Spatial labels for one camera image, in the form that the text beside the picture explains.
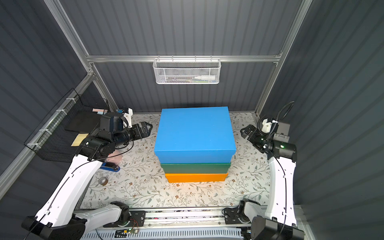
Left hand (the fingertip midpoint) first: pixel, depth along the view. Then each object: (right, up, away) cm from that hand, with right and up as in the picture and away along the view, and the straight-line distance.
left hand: (142, 127), depth 68 cm
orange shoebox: (+25, -29, +18) cm, 42 cm away
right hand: (+51, -4, +3) cm, 51 cm away
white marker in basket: (+31, +32, +26) cm, 51 cm away
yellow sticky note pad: (-34, -6, +5) cm, 34 cm away
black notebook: (-34, +3, +10) cm, 35 cm away
